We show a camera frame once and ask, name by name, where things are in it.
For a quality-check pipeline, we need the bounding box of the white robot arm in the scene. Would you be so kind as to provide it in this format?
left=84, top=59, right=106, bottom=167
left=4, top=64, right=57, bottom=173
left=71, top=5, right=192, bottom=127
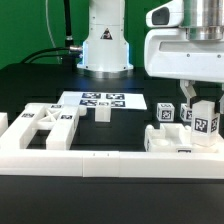
left=78, top=0, right=224, bottom=114

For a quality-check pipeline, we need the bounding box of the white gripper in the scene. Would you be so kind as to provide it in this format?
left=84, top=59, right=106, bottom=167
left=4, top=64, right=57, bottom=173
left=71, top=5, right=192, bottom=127
left=144, top=28, right=224, bottom=114

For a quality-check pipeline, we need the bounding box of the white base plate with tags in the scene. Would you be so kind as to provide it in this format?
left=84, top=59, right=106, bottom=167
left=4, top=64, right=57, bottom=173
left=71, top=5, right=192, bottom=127
left=58, top=91, right=147, bottom=110

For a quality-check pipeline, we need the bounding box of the thin white cable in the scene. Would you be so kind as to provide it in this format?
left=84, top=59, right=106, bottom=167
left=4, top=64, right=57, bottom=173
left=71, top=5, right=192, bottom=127
left=45, top=0, right=63, bottom=64

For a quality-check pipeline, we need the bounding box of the white block at left edge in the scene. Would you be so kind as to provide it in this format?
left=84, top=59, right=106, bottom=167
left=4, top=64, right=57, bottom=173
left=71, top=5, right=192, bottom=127
left=0, top=112, right=8, bottom=137

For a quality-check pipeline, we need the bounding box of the white tagged cube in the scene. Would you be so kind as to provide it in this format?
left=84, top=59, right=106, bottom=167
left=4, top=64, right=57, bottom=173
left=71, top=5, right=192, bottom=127
left=180, top=103, right=192, bottom=122
left=157, top=103, right=175, bottom=122

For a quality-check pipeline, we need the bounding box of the black cable bundle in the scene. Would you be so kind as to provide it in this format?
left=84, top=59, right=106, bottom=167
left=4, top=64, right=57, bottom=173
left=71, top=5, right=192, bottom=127
left=20, top=0, right=84, bottom=64

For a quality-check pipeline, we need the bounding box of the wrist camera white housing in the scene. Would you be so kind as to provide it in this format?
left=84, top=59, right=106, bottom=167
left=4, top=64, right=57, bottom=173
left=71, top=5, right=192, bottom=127
left=146, top=0, right=184, bottom=28

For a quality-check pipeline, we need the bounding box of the white chair back part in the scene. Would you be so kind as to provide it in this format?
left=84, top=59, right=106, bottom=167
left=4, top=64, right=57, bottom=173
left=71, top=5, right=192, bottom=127
left=0, top=103, right=87, bottom=150

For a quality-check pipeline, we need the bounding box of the white chair seat part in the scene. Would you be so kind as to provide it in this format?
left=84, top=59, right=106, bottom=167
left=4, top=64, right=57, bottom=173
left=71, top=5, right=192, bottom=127
left=144, top=123, right=224, bottom=154

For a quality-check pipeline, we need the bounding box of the white U-shaped fence frame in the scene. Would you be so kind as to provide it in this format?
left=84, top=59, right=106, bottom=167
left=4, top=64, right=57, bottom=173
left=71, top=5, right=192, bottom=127
left=0, top=140, right=224, bottom=179

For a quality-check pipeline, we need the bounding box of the white tagged cube right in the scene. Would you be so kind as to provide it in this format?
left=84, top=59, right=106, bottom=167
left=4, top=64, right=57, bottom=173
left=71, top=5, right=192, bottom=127
left=180, top=103, right=192, bottom=122

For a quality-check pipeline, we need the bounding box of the white tagged cube left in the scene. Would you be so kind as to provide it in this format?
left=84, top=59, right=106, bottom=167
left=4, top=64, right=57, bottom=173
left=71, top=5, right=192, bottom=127
left=157, top=103, right=175, bottom=122

